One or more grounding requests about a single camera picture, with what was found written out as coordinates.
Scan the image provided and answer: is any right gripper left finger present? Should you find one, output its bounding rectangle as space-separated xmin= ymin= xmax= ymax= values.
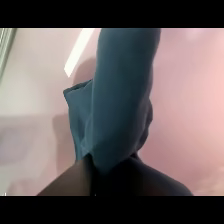
xmin=36 ymin=155 xmax=95 ymax=197

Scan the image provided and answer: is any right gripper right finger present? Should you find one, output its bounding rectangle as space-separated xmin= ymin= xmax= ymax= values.
xmin=94 ymin=153 xmax=194 ymax=197

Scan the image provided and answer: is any blue T-shirt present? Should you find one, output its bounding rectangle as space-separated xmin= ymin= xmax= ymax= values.
xmin=62 ymin=28 xmax=162 ymax=176

